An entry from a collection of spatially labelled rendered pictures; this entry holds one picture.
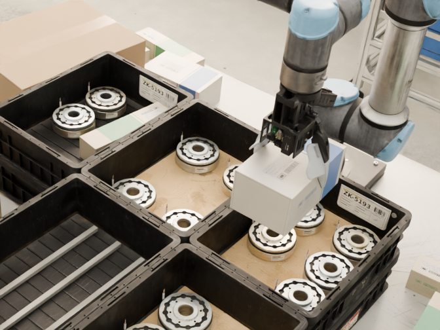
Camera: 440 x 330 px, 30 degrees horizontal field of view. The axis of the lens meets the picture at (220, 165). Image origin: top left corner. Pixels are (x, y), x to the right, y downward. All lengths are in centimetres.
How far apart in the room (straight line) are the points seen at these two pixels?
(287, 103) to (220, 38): 277
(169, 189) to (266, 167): 45
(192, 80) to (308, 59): 102
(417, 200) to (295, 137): 84
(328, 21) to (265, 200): 35
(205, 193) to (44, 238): 38
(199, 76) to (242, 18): 200
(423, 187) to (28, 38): 112
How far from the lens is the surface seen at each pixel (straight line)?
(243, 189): 147
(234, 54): 400
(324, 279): 168
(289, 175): 147
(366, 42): 370
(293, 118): 140
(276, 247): 173
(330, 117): 200
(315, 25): 129
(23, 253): 173
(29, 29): 231
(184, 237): 162
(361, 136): 198
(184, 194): 186
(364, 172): 216
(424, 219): 214
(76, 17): 237
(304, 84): 135
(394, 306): 190
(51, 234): 176
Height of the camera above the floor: 205
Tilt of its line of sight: 39 degrees down
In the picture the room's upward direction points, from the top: 7 degrees clockwise
